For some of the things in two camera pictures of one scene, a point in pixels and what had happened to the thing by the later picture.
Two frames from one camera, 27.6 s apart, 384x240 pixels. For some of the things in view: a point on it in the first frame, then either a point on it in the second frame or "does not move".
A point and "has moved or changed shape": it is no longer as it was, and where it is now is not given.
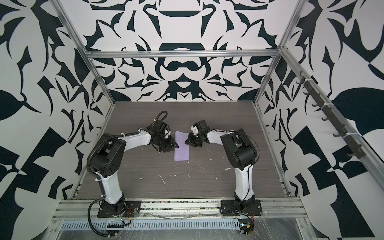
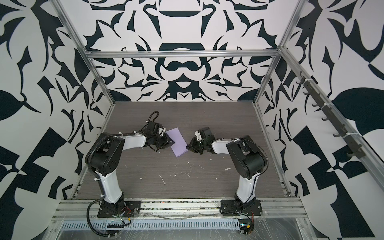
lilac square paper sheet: x=181 y=153 has moved or changed shape
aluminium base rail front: x=269 y=209 does not move
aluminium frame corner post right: x=298 y=10 does not move
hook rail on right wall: x=355 y=147 does not move
